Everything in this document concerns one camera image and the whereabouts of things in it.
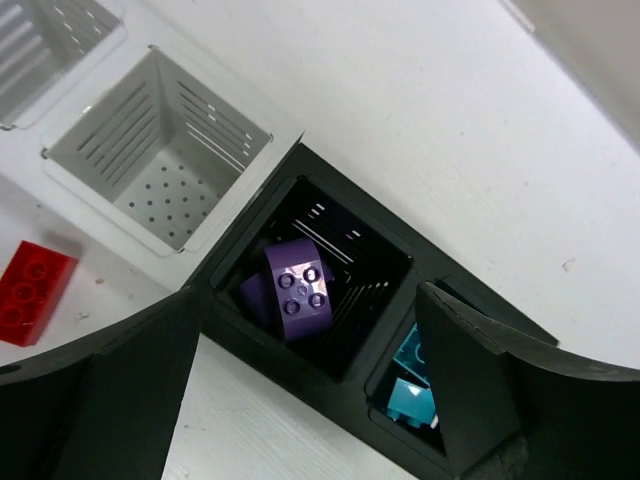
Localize red rectangular lego brick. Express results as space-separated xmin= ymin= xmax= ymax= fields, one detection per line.
xmin=1 ymin=241 xmax=78 ymax=347

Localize teal small lego brick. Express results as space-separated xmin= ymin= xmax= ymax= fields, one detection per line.
xmin=386 ymin=378 xmax=439 ymax=429

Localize black double bin container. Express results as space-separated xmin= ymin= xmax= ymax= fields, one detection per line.
xmin=190 ymin=144 xmax=554 ymax=479

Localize teal rounded lego piece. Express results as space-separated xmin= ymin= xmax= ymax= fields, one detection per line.
xmin=393 ymin=323 xmax=430 ymax=386

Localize white double bin container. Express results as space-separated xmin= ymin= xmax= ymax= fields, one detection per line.
xmin=1 ymin=1 xmax=303 ymax=291

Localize purple rounded lego piece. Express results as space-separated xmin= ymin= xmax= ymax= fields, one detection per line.
xmin=239 ymin=273 xmax=273 ymax=329

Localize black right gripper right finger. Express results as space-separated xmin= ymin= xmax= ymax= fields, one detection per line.
xmin=415 ymin=283 xmax=639 ymax=479

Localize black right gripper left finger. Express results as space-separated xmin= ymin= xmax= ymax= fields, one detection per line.
xmin=1 ymin=288 xmax=200 ymax=479

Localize purple rectangular lego brick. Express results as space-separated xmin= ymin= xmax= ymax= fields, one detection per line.
xmin=264 ymin=238 xmax=333 ymax=342

